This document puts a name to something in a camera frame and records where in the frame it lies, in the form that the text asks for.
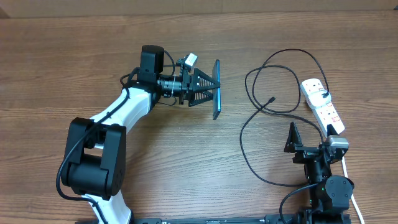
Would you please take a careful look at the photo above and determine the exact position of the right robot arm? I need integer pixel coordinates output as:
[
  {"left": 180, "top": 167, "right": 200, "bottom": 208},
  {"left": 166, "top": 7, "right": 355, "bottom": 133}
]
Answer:
[{"left": 278, "top": 123, "right": 354, "bottom": 224}]

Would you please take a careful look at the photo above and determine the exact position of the white power strip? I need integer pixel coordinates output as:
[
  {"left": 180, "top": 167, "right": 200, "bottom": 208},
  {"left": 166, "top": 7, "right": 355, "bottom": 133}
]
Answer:
[{"left": 300, "top": 78, "right": 345, "bottom": 136}]

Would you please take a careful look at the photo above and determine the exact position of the blue Galaxy smartphone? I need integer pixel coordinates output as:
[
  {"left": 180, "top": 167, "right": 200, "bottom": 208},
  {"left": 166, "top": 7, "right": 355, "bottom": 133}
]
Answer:
[{"left": 212, "top": 59, "right": 221, "bottom": 120}]

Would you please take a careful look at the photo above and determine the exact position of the white charger adapter plug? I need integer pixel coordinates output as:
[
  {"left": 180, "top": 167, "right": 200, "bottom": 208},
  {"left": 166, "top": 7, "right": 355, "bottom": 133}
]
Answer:
[{"left": 306, "top": 90, "right": 331, "bottom": 109}]

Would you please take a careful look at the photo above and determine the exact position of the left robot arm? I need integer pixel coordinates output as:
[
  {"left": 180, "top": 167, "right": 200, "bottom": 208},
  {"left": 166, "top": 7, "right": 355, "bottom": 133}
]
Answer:
[{"left": 55, "top": 45, "right": 221, "bottom": 223}]

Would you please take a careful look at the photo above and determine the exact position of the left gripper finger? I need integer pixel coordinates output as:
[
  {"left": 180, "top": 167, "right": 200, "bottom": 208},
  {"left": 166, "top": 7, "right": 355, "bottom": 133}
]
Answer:
[
  {"left": 192, "top": 68, "right": 220, "bottom": 91},
  {"left": 188, "top": 91, "right": 213, "bottom": 107}
]

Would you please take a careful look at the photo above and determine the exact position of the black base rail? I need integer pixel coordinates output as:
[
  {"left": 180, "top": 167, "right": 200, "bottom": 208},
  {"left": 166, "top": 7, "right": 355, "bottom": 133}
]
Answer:
[{"left": 133, "top": 214, "right": 351, "bottom": 224}]

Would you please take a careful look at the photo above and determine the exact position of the black USB charging cable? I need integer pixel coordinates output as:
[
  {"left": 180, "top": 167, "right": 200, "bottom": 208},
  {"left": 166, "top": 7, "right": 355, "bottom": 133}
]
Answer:
[{"left": 239, "top": 48, "right": 331, "bottom": 188}]

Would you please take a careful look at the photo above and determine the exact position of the white power strip cord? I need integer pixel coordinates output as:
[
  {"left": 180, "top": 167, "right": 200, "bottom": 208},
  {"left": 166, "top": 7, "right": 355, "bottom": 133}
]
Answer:
[{"left": 341, "top": 156, "right": 366, "bottom": 224}]

